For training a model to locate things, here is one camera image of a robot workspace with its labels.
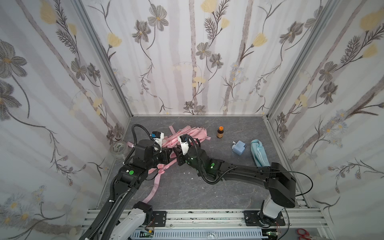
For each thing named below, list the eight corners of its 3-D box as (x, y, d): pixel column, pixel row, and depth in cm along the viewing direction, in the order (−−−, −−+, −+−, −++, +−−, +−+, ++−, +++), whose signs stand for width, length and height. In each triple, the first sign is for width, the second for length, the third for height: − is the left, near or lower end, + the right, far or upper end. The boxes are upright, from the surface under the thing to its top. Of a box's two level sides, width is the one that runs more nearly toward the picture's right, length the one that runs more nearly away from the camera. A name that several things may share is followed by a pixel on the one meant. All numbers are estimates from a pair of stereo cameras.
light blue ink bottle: (232, 155, 100) (234, 151, 96) (230, 144, 105) (232, 140, 101) (245, 155, 100) (247, 151, 96) (242, 144, 105) (244, 140, 102)
